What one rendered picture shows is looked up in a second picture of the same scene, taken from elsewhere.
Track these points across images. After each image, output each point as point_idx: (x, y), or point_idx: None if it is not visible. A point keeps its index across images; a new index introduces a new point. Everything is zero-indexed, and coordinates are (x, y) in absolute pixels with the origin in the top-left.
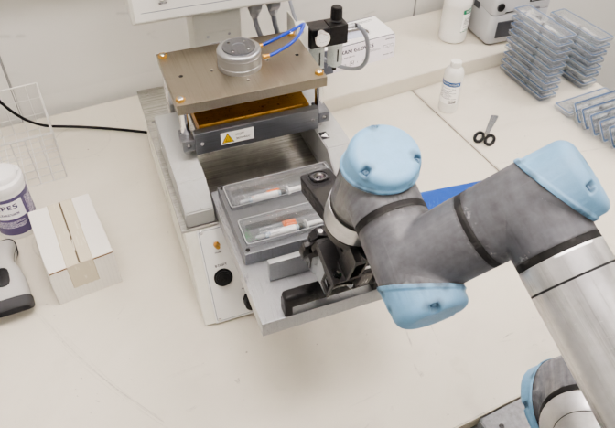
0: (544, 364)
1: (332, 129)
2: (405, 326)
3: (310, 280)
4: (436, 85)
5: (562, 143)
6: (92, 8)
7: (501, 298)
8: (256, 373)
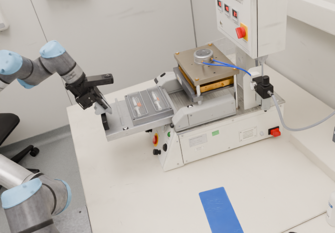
0: (63, 183)
1: (195, 108)
2: None
3: (114, 114)
4: None
5: (6, 50)
6: (293, 33)
7: (143, 224)
8: (124, 140)
